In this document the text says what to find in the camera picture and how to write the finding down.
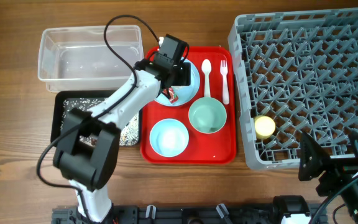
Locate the red snack wrapper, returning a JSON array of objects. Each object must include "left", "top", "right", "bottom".
[{"left": 162, "top": 88, "right": 178, "bottom": 104}]

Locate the large light blue plate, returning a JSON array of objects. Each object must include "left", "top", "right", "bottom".
[{"left": 155, "top": 59, "right": 200, "bottom": 106}]

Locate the white plastic spoon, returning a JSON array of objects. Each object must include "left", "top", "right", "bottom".
[{"left": 201, "top": 59, "right": 212, "bottom": 97}]

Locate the mint green bowl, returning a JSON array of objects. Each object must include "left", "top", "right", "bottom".
[{"left": 188, "top": 97, "right": 227, "bottom": 134}]

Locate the yellow plastic cup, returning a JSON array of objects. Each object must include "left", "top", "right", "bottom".
[{"left": 254, "top": 115, "right": 276, "bottom": 140}]

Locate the small light blue bowl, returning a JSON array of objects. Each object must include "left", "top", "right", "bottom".
[{"left": 149, "top": 118, "right": 189, "bottom": 157}]

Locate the rice and brown food waste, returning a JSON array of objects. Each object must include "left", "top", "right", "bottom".
[{"left": 54, "top": 98, "right": 140, "bottom": 146}]

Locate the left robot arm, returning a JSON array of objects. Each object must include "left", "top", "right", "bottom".
[{"left": 50, "top": 53, "right": 196, "bottom": 223}]

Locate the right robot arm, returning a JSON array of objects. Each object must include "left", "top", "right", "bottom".
[{"left": 298, "top": 131, "right": 358, "bottom": 223}]

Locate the grey dishwasher rack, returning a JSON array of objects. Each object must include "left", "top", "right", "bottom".
[{"left": 228, "top": 7, "right": 358, "bottom": 170}]

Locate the white plastic fork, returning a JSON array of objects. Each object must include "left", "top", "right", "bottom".
[{"left": 220, "top": 60, "right": 230, "bottom": 105}]

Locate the red serving tray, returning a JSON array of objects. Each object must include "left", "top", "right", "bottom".
[{"left": 140, "top": 47, "right": 237, "bottom": 165}]

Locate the clear plastic bin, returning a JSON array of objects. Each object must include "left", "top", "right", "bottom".
[{"left": 37, "top": 25, "right": 144, "bottom": 92}]

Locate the black plastic tray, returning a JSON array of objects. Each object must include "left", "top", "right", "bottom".
[{"left": 50, "top": 90, "right": 141, "bottom": 146}]

